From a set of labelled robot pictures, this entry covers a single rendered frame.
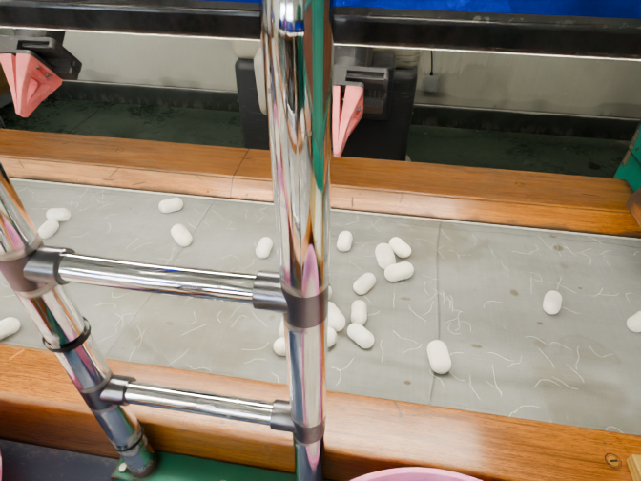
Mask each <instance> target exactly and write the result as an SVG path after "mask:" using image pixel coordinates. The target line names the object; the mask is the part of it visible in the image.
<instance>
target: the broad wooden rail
mask: <svg viewBox="0 0 641 481"><path fill-rule="evenodd" d="M0 161H1V163H2V165H3V167H4V169H5V171H6V172H7V174H8V176H9V178H19V179H28V180H39V181H48V182H59V183H69V184H79V185H89V186H98V187H109V188H118V189H129V190H138V191H148V192H158V193H168V194H179V195H188V196H199V197H208V198H218V199H237V200H248V201H257V202H268V203H274V195H273V183H272V171H271V159H270V151H269V150H258V149H245V148H234V147H222V146H210V145H198V144H187V143H175V142H163V141H151V140H140V139H128V138H116V137H104V136H82V135H70V134H59V133H46V132H32V131H23V130H12V129H0ZM633 193H634V191H633V190H632V188H631V186H630V185H629V184H628V182H627V181H626V180H625V179H620V178H597V177H585V176H574V175H562V174H550V173H538V172H527V171H515V170H503V169H491V168H480V167H468V166H456V165H444V164H433V163H420V162H409V161H398V160H386V159H374V158H362V157H334V156H332V166H331V209H337V210H347V211H357V212H367V213H377V214H387V215H397V216H407V217H417V218H427V219H437V220H456V221H466V222H476V223H486V224H496V225H506V226H516V227H526V228H536V229H546V230H556V231H566V232H576V233H586V234H595V235H606V236H615V237H626V238H636V239H641V228H640V226H639V225H638V223H637V221H636V220H635V219H634V217H633V216H632V215H631V213H630V211H629V210H628V208H627V207H626V203H627V201H628V200H629V198H630V196H631V195H632V194H633Z"/></svg>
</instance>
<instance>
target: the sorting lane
mask: <svg viewBox="0 0 641 481"><path fill-rule="evenodd" d="M10 181H11V183H12V185H13V187H14V188H15V190H16V192H17V194H18V196H19V198H20V199H21V201H22V203H23V204H24V206H25V208H26V210H27V212H28V214H29V216H30V218H31V220H32V222H33V224H34V226H35V228H36V230H37V232H38V229H39V228H40V227H41V226H42V225H43V224H44V223H45V222H46V221H47V220H48V219H47V217H46V213H47V211H48V210H50V209H52V208H66V209H68V210H69V211H70V212H71V217H70V218H69V219H68V220H65V221H59V222H58V223H59V228H58V230H57V231H56V232H55V233H54V234H53V235H52V236H51V237H50V238H48V239H43V238H41V239H42V241H43V242H44V244H45V245H48V246H56V247H65V248H71V249H72V250H74V252H75V253H77V254H84V255H91V256H98V257H106V258H113V259H121V260H128V261H144V262H151V263H159V264H168V265H176V266H185V267H193V268H202V269H212V270H221V271H231V272H239V273H250V274H257V273H258V272H259V271H260V270H264V271H273V272H279V256H278V253H277V250H278V244H277V231H276V220H275V207H274V203H268V202H257V201H248V200H237V199H218V198H208V197H199V196H188V195H179V194H168V193H158V192H148V191H138V190H129V189H118V188H109V187H98V186H89V185H79V184H69V183H59V182H48V181H39V180H28V179H19V178H10ZM172 198H179V199H181V200H182V202H183V206H182V208H181V209H180V210H178V211H174V212H171V213H162V212H161V211H160V210H159V208H158V205H159V203H160V202H161V201H163V200H164V199H172ZM176 224H183V225H185V226H186V227H187V229H188V231H189V232H190V233H191V235H192V238H193V239H192V242H191V244H190V245H188V246H185V247H183V246H179V245H178V244H177V243H176V241H175V239H174V238H173V236H172V234H171V230H172V228H173V226H175V225H176ZM342 231H348V232H350V233H351V234H352V237H353V239H352V242H351V247H350V249H349V250H348V251H346V252H342V251H340V250H339V249H338V247H337V242H338V239H339V234H340V233H341V232H342ZM264 237H267V238H270V239H271V240H272V242H273V247H272V249H271V251H270V254H269V256H268V257H267V258H265V259H261V258H259V257H258V256H257V254H256V249H257V247H258V243H259V241H260V239H262V238H264ZM392 238H400V239H402V240H403V241H404V242H405V243H406V244H408V245H409V246H410V248H411V254H410V255H409V257H407V258H400V257H399V256H398V255H397V254H395V253H394V252H393V253H394V256H395V259H396V263H400V262H403V261H407V262H409V263H411V264H412V266H413V268H414V272H413V275H412V276H411V277H410V278H408V279H403V280H399V281H395V282H391V281H389V280H388V279H387V278H386V277H385V275H384V270H385V269H382V268H381V267H380V266H379V264H378V261H377V257H376V254H375V250H376V247H377V246H378V245H379V244H381V243H387V244H389V242H390V240H391V239H392ZM396 263H395V264H396ZM364 273H372V274H373V275H374V276H375V278H376V283H375V285H374V286H373V287H372V288H371V289H370V290H369V291H368V292H367V293H366V294H364V295H359V294H357V293H356V292H355V291H354V288H353V285H354V282H355V281H356V280H357V279H358V278H359V277H360V276H362V275H363V274H364ZM329 283H330V286H331V288H332V296H331V298H330V299H329V300H328V302H331V303H333V304H334V305H335V306H336V307H337V308H338V309H339V311H340V312H341V313H342V315H343V316H344V318H345V326H344V328H343V329H342V330H341V331H337V332H336V333H337V341H336V342H335V343H334V344H333V345H332V346H329V347H327V380H326V390H332V391H338V392H345V393H352V394H359V395H365V396H372V397H379V398H384V399H391V400H398V401H405V402H411V403H418V404H425V405H431V406H438V407H445V408H457V409H463V410H470V411H477V412H483V413H490V414H497V415H504V416H510V417H517V418H524V419H530V420H536V421H543V422H550V423H556V424H563V425H570V426H576V427H583V428H590V429H602V430H609V431H615V432H622V433H628V434H635V435H641V332H633V331H631V330H629V329H628V327H627V319H628V318H629V317H631V316H633V315H634V314H635V313H637V312H638V311H641V239H636V238H626V237H615V236H606V235H595V234H586V233H576V232H566V231H556V230H546V229H536V228H526V227H516V226H506V225H496V224H486V223H476V222H466V221H456V220H437V219H427V218H417V217H407V216H397V215H387V214H377V213H367V212H357V211H347V210H337V209H330V252H329ZM66 286H67V287H68V289H69V291H70V293H71V295H72V298H73V300H74V302H75V303H76V305H77V307H78V309H79V311H80V313H81V315H82V316H84V317H85V318H86V319H87V320H88V321H89V323H90V326H91V333H92V335H93V337H94V339H95V341H96V343H97V345H98V347H99V349H100V351H101V352H102V354H103V356H104V358H108V359H115V360H121V361H128V362H135V363H141V364H147V365H154V366H166V367H173V368H180V369H187V370H193V371H200V372H207V373H214V374H220V375H226V376H233V377H239V378H246V379H253V380H260V381H266V382H273V383H280V384H286V385H288V376H287V364H286V356H280V355H278V354H277V353H276V352H275V350H274V343H275V341H276V340H277V339H279V338H281V337H280V335H279V328H280V322H281V318H282V313H279V312H272V311H264V310H256V309H255V308H254V307H253V305H252V304H245V303H227V302H219V301H210V300H202V299H193V298H185V297H178V296H169V295H161V294H154V293H146V292H138V291H132V290H124V289H116V288H110V287H103V286H96V285H88V284H82V283H75V282H70V283H69V284H66ZM549 291H557V292H558V293H560V295H561V296H562V302H561V308H560V310H559V312H558V313H556V314H548V313H547V312H546V311H545V310H544V308H543V302H544V298H545V295H546V294H547V293H548V292H549ZM356 300H362V301H364V302H365V303H366V305H367V320H366V323H365V324H363V325H362V326H363V327H364V328H365V329H367V330H368V331H369V332H371V333H372V334H373V336H374V339H375V341H374V344H373V345H372V346H371V347H369V348H362V347H360V346H359V345H358V344H357V343H356V342H355V341H354V340H352V339H351V338H350V337H349V336H348V334H347V328H348V326H350V325H351V324H352V321H351V306H352V303H353V302H354V301H356ZM9 317H13V318H15V319H17V320H18V321H19V322H20V328H19V330H18V331H17V332H16V333H14V334H11V335H10V336H8V337H5V338H3V339H1V340H0V343H2V344H9V345H21V346H28V347H35V348H42V349H47V348H46V347H49V346H48V344H47V342H46V341H45V345H46V346H44V344H43V341H42V338H43V336H42V335H41V333H40V332H39V330H38V329H37V327H36V325H35V324H34V322H33V321H32V319H31V317H30V316H29V314H28V313H27V311H26V309H25V308H24V306H23V305H22V304H21V303H20V301H19V300H18V298H17V297H16V295H15V293H14V292H13V290H12V289H11V287H10V285H9V284H8V282H7V281H6V279H5V277H4V276H3V274H2V273H1V271H0V321H2V320H4V319H6V318H9ZM85 322H86V324H87V326H88V327H89V323H88V322H87V321H85ZM435 340H439V341H442V342H443V343H444V344H445V345H446V347H447V351H448V354H449V358H450V361H451V368H450V370H449V371H448V372H447V373H444V374H439V373H437V372H435V371H434V370H433V369H432V368H431V366H430V362H429V358H428V354H427V347H428V345H429V343H430V342H432V341H435Z"/></svg>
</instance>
